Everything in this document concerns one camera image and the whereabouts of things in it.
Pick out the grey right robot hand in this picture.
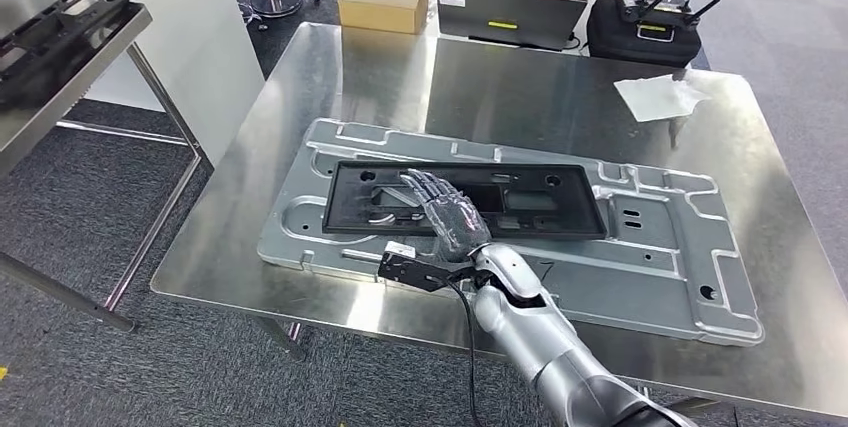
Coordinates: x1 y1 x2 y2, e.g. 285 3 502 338
397 168 495 265

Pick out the steel workbench table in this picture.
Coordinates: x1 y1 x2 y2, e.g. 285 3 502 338
148 21 848 422

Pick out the grey laptop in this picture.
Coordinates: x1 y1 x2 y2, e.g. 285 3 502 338
435 0 590 52

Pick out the black carrying case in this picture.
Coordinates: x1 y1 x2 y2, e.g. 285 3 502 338
586 0 704 70

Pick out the black device with antennas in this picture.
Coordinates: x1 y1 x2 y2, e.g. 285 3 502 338
616 0 722 31

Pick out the white cloth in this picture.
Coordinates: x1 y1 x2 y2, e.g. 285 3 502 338
612 72 713 124

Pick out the grey stamped metal plate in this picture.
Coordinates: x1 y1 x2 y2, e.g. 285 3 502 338
256 117 766 348

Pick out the white cabinet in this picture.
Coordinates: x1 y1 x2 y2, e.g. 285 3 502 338
0 0 266 167

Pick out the steel side table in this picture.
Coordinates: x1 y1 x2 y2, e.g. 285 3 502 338
0 0 215 336

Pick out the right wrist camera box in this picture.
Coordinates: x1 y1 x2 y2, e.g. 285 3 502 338
377 241 480 294

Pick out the black camera cable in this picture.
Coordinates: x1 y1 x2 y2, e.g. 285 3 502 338
445 278 486 427

